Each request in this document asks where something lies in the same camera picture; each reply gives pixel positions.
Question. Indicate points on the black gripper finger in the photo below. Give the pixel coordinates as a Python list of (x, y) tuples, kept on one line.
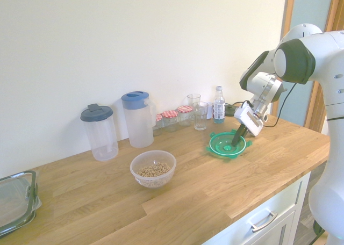
[(237, 136), (244, 132)]

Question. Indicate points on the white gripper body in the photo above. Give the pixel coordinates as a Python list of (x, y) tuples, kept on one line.
[(248, 118)]

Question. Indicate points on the green round container lid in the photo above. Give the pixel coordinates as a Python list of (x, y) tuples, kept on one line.
[(217, 143)]

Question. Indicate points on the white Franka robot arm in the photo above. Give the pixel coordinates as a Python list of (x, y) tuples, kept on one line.
[(333, 75)]

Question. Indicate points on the glass jar red checkered lid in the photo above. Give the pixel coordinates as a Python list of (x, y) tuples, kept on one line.
[(170, 120), (185, 116)]

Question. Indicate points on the small jar red checkered lid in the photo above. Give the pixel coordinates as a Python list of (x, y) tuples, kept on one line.
[(158, 121)]

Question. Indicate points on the clear pitcher blue lid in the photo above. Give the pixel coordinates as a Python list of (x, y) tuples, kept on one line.
[(138, 121)]

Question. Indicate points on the clear plastic food bowl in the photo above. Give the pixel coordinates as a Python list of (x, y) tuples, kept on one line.
[(142, 180)]

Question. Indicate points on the clear canister dark blue lid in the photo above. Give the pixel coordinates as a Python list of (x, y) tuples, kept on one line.
[(100, 137)]

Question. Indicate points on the black round device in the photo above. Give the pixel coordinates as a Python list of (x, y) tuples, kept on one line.
[(230, 110)]

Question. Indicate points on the clear faceted drinking glass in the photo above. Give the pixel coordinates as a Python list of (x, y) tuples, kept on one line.
[(200, 117)]

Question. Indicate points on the cereal rings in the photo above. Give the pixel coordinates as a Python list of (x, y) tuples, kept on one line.
[(153, 169)]

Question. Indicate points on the dark green object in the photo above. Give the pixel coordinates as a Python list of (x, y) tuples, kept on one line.
[(318, 227)]

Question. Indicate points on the frosted glass door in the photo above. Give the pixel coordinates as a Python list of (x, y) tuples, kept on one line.
[(309, 8)]

